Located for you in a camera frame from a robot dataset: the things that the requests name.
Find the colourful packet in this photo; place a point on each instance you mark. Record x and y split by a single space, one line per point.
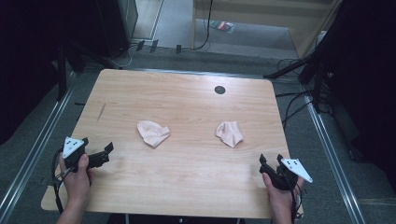
222 26

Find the light wooden frame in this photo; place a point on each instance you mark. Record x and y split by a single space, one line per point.
267 12

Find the person's left hand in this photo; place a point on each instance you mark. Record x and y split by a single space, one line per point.
76 183

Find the black table grommet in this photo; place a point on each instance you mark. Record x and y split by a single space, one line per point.
220 90

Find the dark cabinet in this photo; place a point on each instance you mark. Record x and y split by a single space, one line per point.
115 21

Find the metal floor rail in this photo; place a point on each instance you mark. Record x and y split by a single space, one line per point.
34 149
333 158

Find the black metal stand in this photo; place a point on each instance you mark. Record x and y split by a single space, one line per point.
316 68
61 71

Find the person's right hand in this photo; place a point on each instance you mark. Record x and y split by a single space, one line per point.
280 199

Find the black plug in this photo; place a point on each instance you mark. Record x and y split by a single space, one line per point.
178 48
140 45
154 45

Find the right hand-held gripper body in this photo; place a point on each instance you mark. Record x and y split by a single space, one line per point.
295 169

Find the person's dark clothing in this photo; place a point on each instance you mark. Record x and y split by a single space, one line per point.
174 219

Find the pink sock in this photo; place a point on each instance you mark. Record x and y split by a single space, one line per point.
153 133
229 133

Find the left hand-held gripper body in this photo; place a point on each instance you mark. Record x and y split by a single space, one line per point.
72 146

